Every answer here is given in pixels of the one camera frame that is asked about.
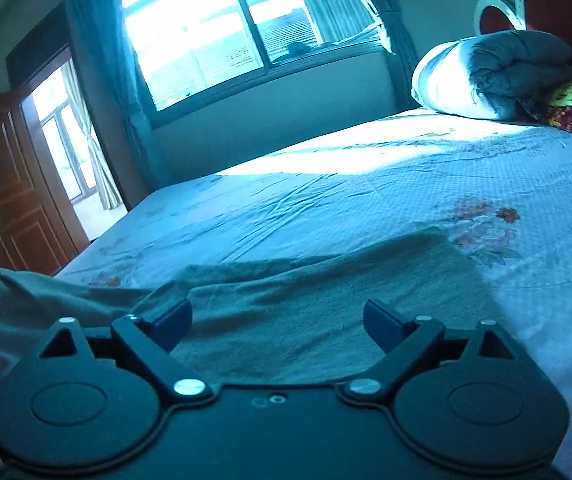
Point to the blue left curtain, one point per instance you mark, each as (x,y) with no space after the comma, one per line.
(103,33)

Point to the far room window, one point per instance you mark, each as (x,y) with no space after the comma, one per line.
(71,139)

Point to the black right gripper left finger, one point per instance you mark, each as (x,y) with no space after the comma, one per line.
(144,344)

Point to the grey-green fleece pants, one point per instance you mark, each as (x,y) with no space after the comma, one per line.
(270,321)

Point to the brown wooden door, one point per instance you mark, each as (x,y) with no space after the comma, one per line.
(39,231)

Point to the blue curtain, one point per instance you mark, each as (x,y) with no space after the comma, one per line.
(386,15)
(103,33)

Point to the blue right curtain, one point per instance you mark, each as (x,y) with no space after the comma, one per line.
(386,15)

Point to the rolled grey white quilt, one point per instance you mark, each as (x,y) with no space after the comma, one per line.
(485,77)

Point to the large sliding glass window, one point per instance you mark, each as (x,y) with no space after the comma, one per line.
(191,53)

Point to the floral blue bed sheet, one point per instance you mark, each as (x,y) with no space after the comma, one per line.
(501,193)

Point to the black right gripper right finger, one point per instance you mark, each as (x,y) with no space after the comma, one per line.
(407,343)

